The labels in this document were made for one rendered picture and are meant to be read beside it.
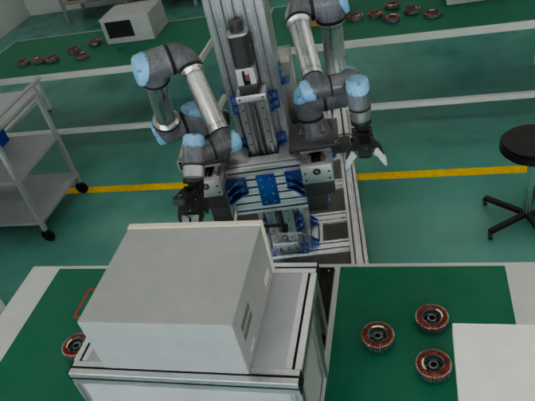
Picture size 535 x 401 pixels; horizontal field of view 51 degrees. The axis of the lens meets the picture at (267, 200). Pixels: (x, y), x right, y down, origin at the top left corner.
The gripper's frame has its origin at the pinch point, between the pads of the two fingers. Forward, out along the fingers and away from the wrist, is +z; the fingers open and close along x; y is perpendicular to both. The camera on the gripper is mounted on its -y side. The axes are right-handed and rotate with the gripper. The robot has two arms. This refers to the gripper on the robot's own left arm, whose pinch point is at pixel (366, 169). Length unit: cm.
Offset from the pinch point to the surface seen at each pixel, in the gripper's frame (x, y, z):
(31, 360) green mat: 136, -40, 40
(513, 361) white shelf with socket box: -25, -89, -5
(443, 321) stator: -19, -42, 37
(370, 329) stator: 6, -43, 37
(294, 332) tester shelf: 27, -68, 4
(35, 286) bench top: 150, 1, 41
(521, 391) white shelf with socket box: -24, -97, -5
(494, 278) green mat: -41, -22, 40
